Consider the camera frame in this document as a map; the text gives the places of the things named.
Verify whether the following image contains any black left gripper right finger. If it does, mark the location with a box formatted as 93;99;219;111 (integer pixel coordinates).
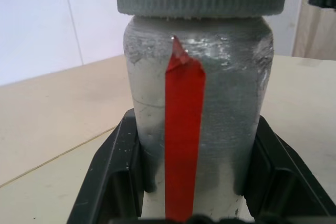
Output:
233;115;336;224

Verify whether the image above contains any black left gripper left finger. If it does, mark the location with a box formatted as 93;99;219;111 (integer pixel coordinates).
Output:
71;108;158;224

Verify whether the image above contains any grey jar with red tape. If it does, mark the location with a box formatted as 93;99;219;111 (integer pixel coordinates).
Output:
122;15;275;221

